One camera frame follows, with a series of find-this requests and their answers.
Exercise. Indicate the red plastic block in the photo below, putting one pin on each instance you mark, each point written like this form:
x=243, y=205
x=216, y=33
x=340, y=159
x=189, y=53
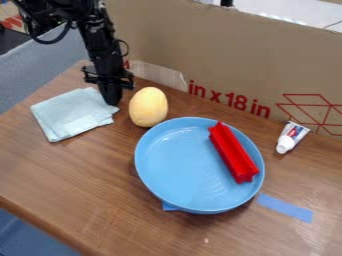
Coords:
x=234, y=155

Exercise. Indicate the blue tape strip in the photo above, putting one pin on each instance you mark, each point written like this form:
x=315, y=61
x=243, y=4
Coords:
x=284, y=208

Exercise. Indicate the black computer tower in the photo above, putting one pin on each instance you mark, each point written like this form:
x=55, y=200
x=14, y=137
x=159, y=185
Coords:
x=37, y=15

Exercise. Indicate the cardboard box wall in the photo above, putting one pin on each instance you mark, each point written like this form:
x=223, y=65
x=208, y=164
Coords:
x=264, y=66

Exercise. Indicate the blue plate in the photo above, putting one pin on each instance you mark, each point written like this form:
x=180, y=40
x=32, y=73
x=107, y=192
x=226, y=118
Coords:
x=181, y=170

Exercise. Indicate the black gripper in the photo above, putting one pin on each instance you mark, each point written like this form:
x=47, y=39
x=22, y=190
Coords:
x=111, y=84

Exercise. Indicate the yellow ball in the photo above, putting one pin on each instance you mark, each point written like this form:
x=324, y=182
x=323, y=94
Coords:
x=148, y=107

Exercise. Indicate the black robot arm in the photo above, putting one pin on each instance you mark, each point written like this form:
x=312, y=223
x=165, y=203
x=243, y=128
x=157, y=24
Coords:
x=88, y=15

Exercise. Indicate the light blue cloth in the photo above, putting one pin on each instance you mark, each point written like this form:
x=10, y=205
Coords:
x=72, y=113

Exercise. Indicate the small toothpaste tube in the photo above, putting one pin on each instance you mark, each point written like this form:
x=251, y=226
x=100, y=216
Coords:
x=291, y=136

